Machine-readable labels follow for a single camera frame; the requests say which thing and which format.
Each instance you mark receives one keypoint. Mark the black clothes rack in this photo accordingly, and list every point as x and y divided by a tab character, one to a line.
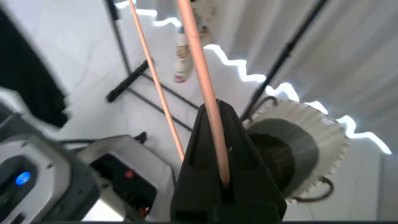
124	90

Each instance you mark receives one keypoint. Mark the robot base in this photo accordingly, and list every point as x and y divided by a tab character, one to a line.
37	155

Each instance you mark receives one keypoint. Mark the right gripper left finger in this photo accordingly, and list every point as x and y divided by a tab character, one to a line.
196	180

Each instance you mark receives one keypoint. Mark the cream printed garment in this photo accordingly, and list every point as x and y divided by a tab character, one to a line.
183	59

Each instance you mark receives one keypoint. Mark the pink clothes hanger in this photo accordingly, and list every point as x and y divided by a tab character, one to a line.
202	68

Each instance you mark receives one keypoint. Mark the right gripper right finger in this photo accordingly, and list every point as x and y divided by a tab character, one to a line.
252	186

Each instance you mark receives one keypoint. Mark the white laundry basket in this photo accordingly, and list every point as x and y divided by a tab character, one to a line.
311	118

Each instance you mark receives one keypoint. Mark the white curtain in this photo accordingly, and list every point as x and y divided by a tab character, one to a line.
342	46

